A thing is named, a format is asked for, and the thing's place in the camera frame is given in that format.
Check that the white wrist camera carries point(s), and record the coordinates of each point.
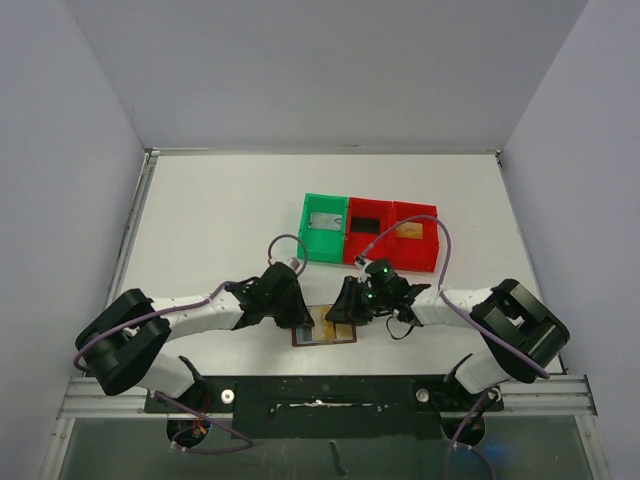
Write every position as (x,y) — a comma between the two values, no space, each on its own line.
(362,263)
(295,264)

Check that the red plastic bin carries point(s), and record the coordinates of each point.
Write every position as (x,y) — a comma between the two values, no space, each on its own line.
(354,243)
(410,254)

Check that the gold VIP card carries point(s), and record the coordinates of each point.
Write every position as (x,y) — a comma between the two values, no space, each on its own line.
(410,230)

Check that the red plastic bin middle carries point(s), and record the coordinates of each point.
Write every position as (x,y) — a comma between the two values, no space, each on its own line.
(354,243)

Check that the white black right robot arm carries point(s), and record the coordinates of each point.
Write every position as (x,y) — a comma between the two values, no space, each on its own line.
(521,334)

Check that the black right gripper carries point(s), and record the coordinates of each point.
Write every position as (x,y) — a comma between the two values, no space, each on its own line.
(353,298)

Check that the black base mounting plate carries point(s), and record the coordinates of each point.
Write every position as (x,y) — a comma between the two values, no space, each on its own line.
(349,423)

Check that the green plastic bin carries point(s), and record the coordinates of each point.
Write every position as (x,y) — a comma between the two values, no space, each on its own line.
(322,245)

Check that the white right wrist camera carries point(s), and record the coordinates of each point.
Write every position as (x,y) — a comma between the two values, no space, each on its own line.
(362,263)

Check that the aluminium front frame rail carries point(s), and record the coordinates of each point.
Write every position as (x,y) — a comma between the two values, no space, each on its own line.
(561,395)

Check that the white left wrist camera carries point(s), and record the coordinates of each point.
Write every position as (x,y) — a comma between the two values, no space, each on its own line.
(295,264)

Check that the aluminium frame rail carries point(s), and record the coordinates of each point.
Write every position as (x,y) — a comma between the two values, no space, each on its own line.
(561,395)
(136,211)

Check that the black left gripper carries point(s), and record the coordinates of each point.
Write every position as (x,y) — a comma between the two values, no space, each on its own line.
(286,300)

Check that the red plastic bin right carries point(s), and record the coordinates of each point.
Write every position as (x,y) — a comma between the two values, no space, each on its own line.
(410,254)

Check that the black card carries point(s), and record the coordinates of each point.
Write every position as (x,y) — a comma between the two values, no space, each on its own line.
(365,225)

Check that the aluminium left frame rail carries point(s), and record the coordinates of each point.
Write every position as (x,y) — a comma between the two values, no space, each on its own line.
(136,211)

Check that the brown leather card holder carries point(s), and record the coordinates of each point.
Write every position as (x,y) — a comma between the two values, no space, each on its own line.
(300,336)

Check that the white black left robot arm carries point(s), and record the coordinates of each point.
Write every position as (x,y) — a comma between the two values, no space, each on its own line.
(122,346)

